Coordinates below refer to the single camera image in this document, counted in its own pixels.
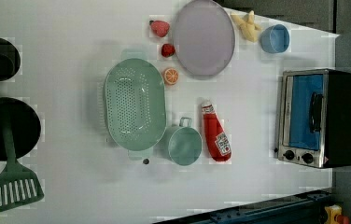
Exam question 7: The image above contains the silver black toaster oven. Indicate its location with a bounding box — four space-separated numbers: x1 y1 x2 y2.
277 69 351 169

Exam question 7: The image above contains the green metal mug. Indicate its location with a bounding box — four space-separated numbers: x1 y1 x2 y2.
162 117 203 166

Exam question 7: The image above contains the toy orange slice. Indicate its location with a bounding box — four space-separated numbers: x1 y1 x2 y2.
163 68 179 85

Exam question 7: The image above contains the green oval colander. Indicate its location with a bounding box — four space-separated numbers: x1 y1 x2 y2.
104 49 167 161

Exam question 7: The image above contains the red ketchup bottle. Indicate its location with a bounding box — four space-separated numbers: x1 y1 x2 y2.
202 100 232 162

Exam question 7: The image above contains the small toy strawberry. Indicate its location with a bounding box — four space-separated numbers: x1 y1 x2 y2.
161 43 176 58

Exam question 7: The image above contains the lavender round plate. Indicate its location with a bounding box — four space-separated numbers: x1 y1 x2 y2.
173 0 235 76

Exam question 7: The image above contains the large toy strawberry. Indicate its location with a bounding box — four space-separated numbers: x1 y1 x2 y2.
149 21 170 37

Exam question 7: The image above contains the blue plastic cup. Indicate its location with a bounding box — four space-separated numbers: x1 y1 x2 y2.
260 24 290 53

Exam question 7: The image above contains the black frying pan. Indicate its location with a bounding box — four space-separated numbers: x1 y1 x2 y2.
0 97 41 161

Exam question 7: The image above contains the green slotted spatula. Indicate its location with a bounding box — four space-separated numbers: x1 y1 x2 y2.
0 108 44 212

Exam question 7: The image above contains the yellow red toy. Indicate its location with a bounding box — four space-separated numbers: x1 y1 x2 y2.
324 204 350 224

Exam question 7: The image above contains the dark blue metal rail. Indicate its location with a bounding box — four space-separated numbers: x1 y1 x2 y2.
156 190 331 224

